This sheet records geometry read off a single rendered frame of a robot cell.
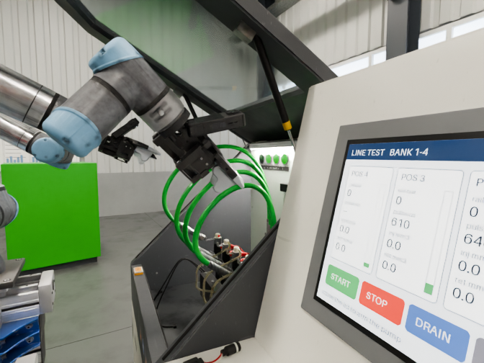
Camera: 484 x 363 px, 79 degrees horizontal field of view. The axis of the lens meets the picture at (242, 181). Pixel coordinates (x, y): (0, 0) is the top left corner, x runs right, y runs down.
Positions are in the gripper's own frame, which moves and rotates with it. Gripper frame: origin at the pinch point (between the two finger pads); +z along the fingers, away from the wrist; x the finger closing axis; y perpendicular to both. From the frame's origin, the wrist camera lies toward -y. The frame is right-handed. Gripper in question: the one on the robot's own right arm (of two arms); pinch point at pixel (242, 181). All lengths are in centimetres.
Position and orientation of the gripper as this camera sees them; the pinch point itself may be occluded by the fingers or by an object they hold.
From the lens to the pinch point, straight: 64.3
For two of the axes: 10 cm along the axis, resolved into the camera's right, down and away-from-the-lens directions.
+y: -7.6, 6.4, 0.6
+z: 5.8, 6.4, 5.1
